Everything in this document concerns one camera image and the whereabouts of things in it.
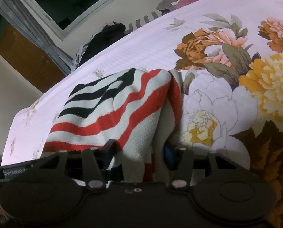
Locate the black clothes pile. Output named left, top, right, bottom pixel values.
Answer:
left=78, top=23, right=126, bottom=66

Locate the brown wooden door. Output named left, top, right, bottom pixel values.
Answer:
left=0, top=14, right=65, bottom=93

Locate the left grey curtain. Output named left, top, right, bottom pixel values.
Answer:
left=0, top=0, right=72, bottom=75

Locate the floral pink bed sheet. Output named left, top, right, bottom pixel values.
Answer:
left=2, top=0, right=283, bottom=227

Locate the striped white red black shirt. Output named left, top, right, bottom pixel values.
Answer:
left=44, top=68, right=181, bottom=183

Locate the grey striped mattress sheet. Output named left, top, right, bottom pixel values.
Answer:
left=125, top=10, right=162, bottom=33

